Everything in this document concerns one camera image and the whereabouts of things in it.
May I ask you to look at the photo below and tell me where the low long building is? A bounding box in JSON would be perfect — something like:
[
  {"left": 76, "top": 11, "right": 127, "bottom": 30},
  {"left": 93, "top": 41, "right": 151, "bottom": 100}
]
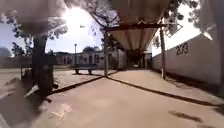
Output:
[{"left": 53, "top": 49, "right": 128, "bottom": 71}]

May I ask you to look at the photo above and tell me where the bench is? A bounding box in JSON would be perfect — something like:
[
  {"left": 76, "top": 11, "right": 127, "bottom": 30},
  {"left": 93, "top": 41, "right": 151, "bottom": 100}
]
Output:
[{"left": 73, "top": 63, "right": 98, "bottom": 76}]

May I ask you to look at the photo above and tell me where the covered walkway shelter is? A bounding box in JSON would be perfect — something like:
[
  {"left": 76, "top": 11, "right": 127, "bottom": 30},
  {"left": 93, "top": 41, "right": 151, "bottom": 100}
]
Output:
[{"left": 99, "top": 0, "right": 181, "bottom": 80}]

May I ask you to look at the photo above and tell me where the lamp pole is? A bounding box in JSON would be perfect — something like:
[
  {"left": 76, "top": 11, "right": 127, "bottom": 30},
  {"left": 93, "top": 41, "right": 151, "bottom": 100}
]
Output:
[{"left": 73, "top": 42, "right": 78, "bottom": 66}]

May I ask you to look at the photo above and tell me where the pale concrete pavement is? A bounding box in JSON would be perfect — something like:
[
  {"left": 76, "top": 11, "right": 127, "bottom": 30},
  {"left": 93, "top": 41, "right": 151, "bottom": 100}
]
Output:
[{"left": 29, "top": 68, "right": 224, "bottom": 128}]

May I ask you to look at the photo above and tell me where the large tree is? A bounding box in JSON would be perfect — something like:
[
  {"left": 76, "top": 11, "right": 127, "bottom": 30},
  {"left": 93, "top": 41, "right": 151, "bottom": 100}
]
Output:
[{"left": 0, "top": 0, "right": 73, "bottom": 101}]

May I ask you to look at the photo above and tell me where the white building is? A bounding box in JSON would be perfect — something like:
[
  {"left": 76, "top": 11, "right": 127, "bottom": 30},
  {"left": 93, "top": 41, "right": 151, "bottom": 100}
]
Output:
[{"left": 150, "top": 23, "right": 224, "bottom": 88}]

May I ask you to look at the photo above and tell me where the bare dirt ground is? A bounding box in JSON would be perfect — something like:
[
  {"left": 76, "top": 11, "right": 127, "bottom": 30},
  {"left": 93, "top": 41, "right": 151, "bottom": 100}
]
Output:
[{"left": 0, "top": 68, "right": 104, "bottom": 128}]

